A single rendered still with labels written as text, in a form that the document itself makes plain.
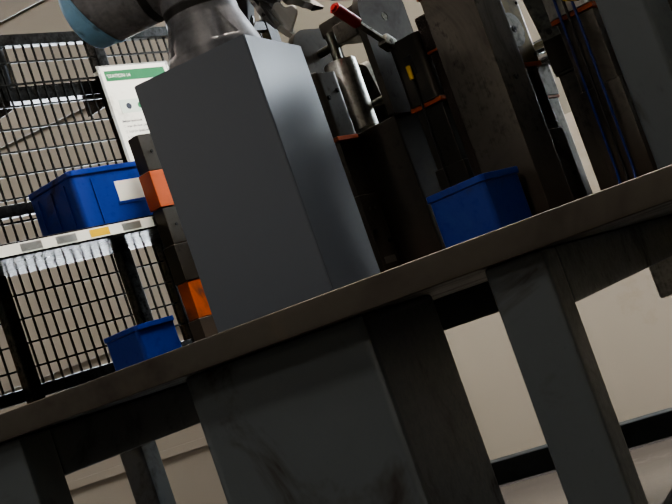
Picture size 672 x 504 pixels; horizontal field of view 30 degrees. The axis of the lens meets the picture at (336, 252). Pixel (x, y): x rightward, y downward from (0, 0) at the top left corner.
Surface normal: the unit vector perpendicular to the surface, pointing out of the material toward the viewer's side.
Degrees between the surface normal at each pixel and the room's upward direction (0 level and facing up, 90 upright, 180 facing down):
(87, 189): 90
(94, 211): 90
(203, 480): 90
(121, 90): 90
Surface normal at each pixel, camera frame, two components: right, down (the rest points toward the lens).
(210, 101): -0.39, 0.07
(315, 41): 0.68, -0.29
